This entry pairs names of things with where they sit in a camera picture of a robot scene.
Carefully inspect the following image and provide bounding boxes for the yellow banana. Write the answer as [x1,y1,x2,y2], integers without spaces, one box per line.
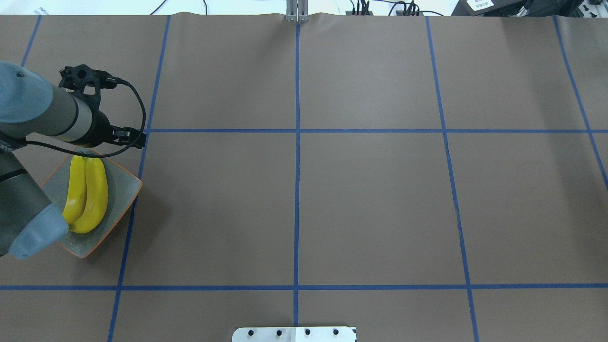
[62,156,87,225]
[69,157,109,234]

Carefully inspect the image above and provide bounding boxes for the grey square plate orange rim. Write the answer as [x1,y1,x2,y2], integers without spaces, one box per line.
[41,156,143,258]

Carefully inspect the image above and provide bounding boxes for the brown paper table mat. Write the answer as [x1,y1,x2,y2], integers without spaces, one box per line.
[1,13,607,342]

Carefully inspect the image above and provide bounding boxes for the aluminium frame post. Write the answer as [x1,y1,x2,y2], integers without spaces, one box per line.
[286,0,310,24]

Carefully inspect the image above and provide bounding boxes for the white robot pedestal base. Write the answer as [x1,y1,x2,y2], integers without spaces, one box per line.
[231,326,358,342]

